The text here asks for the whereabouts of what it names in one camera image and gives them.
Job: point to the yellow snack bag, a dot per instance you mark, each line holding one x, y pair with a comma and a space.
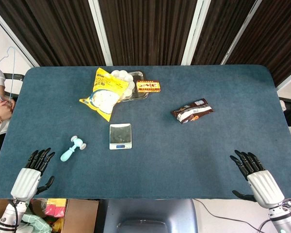
103, 94

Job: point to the small digital scale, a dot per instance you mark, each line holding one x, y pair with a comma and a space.
120, 136

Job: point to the clear plastic tray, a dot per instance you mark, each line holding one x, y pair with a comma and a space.
138, 85

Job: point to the cardboard box with items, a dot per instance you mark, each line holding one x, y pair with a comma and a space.
53, 214

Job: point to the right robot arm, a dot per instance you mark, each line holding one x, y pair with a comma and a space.
282, 218

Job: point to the light blue handheld massager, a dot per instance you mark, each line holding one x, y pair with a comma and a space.
72, 148

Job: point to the white round candies pack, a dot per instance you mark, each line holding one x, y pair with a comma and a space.
124, 82

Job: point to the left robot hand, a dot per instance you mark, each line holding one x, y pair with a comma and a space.
26, 180

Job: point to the brown chocolate snack packet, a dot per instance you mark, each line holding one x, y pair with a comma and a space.
192, 110

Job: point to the blue table cloth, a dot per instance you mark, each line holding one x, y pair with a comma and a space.
140, 150

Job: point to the red yellow small box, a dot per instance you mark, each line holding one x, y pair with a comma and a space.
148, 86

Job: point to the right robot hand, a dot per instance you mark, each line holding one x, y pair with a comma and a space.
264, 185

